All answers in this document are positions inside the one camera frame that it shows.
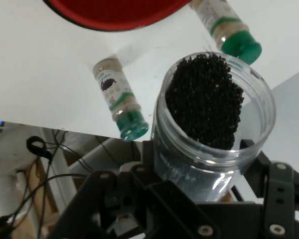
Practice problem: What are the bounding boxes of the green cap spice bottle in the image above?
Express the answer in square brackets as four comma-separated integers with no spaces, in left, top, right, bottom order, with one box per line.
[189,0,263,66]
[92,56,150,142]

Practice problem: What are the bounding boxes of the black cable loop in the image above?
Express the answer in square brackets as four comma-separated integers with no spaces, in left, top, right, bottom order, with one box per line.
[26,136,53,160]

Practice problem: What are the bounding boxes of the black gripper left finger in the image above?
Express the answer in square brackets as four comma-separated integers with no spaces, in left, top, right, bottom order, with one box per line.
[53,140,221,239]

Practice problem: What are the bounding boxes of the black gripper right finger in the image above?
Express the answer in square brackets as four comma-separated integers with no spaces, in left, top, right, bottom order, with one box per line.
[240,139,299,239]

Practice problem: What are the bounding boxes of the clear plastic jar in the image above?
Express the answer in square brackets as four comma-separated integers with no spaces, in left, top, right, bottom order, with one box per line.
[150,51,277,204]

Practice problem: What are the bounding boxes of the small black beads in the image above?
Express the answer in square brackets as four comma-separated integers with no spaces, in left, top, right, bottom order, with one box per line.
[165,52,245,150]

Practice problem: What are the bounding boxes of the red bowl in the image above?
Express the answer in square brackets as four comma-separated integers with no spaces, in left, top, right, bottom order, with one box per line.
[42,0,197,32]

